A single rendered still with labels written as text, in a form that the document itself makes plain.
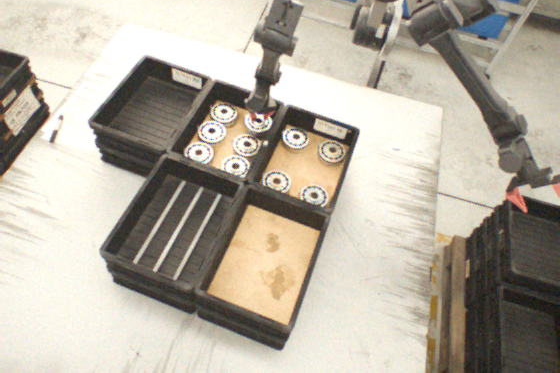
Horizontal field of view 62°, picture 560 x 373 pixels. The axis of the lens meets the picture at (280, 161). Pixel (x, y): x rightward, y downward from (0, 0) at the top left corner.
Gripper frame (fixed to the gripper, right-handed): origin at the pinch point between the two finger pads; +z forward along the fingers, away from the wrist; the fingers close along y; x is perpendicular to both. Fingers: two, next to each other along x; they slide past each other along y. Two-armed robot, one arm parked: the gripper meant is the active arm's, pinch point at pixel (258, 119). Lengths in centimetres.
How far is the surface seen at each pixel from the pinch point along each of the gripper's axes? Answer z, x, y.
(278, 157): 6.3, -14.9, 2.2
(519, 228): 40, -66, 103
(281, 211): 3.9, -37.7, -7.7
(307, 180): 6.5, -28.0, 7.8
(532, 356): 52, -111, 76
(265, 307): 8, -64, -25
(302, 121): 1.4, -5.3, 16.3
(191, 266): 8, -44, -41
